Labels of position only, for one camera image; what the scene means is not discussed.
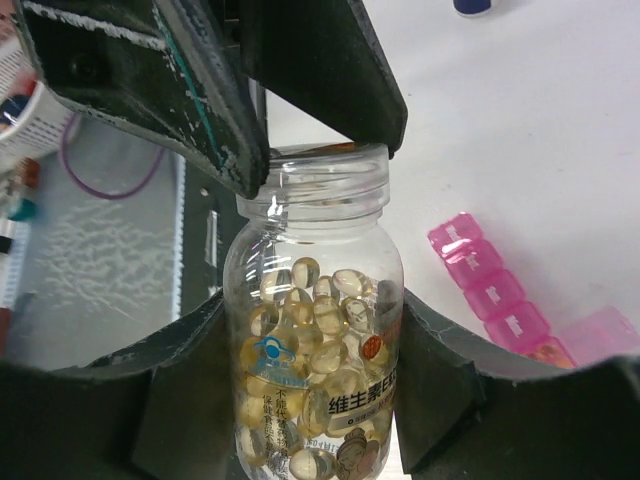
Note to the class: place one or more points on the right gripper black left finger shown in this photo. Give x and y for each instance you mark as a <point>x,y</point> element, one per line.
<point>157,409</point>

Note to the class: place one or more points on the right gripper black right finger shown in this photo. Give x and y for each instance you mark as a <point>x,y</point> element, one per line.
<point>468,409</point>

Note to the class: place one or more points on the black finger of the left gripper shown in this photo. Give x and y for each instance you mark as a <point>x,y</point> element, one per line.
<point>325,58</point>
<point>165,71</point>

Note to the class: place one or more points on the pink weekly pill organizer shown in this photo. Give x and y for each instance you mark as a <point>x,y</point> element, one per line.
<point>511,320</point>

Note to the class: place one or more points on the amber pill bottle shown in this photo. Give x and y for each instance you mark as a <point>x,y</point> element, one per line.
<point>313,293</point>

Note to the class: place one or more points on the printed paper cup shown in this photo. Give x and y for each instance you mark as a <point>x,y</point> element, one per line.
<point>32,120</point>

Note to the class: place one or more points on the white cap pill bottle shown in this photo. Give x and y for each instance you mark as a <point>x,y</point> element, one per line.
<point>472,8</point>

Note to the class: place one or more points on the white slotted cable duct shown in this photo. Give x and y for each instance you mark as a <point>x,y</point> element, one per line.
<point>14,242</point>

